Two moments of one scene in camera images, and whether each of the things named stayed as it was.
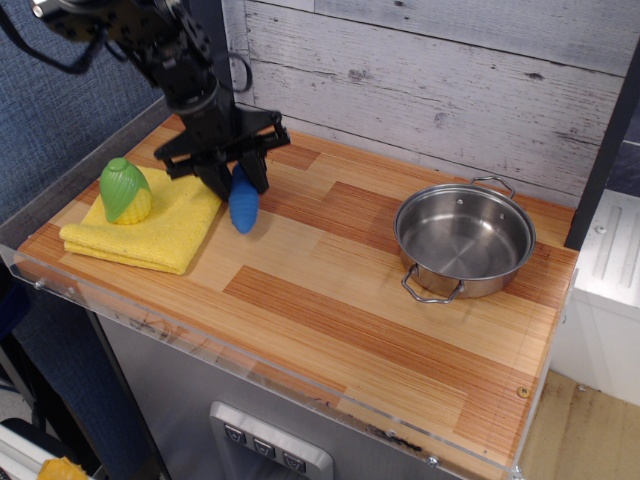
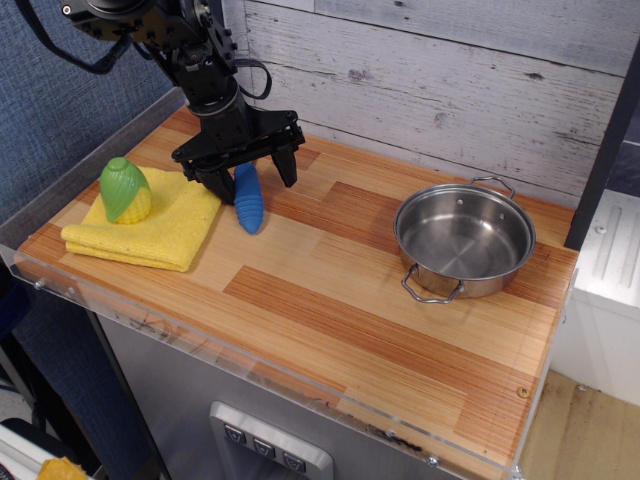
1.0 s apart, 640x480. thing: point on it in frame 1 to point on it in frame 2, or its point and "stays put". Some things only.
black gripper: x=221 y=135 to x=232 y=132
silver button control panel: x=248 y=447 stays put
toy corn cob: x=125 y=192 stays put
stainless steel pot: x=469 y=237 stays put
